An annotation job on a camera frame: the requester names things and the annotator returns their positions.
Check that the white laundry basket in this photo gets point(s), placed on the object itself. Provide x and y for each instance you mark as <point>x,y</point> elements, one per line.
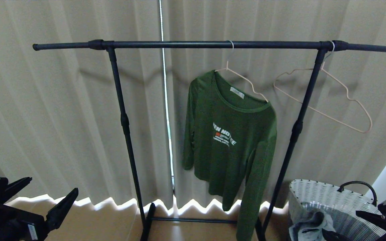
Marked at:
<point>313,192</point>

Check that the green printed t-shirt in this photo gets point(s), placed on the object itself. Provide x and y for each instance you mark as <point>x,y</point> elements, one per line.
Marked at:
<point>233,160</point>

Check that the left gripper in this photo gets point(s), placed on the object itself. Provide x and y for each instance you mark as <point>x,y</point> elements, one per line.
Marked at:
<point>8,224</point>

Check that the pink clothes hanger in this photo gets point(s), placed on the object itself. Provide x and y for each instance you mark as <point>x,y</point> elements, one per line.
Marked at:
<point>243,78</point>
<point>333,118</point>

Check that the pale grey garment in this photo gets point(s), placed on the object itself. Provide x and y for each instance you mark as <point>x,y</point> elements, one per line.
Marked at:
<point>310,224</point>

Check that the black clothes rack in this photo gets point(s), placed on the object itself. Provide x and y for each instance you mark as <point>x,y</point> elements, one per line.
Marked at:
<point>213,44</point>

